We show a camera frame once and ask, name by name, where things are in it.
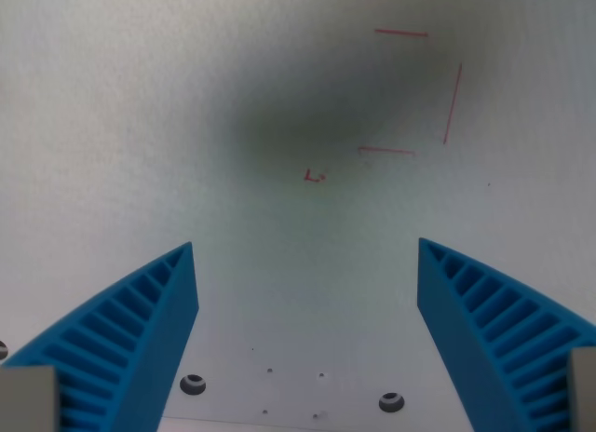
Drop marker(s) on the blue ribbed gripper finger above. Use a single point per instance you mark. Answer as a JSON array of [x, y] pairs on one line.
[[470, 329], [139, 339]]

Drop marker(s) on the countersunk black table screw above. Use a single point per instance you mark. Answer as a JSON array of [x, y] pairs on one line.
[[2, 349], [390, 401], [193, 384]]

